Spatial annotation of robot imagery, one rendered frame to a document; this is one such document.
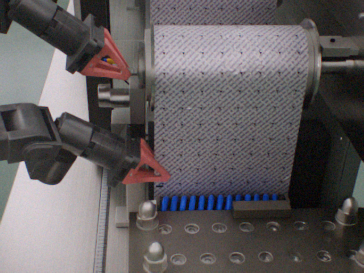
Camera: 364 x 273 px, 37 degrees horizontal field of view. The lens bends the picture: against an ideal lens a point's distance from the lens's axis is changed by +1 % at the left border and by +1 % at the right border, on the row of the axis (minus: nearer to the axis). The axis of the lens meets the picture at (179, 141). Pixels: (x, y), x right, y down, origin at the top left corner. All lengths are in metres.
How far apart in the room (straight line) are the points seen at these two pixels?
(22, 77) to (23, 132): 3.00
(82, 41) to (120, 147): 0.17
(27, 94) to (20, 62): 0.51
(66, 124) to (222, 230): 0.30
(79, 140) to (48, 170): 0.08
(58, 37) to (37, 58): 3.22
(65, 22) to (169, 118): 0.21
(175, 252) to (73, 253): 0.26
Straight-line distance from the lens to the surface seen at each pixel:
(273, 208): 0.92
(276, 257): 0.86
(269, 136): 0.91
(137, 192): 1.05
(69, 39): 0.85
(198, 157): 0.91
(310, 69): 0.87
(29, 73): 3.87
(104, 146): 0.87
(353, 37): 0.94
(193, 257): 0.84
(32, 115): 0.83
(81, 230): 1.09
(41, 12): 0.84
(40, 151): 0.82
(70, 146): 0.86
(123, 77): 0.90
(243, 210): 0.91
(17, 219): 1.14
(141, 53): 0.86
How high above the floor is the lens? 1.62
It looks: 32 degrees down
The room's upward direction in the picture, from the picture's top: 2 degrees clockwise
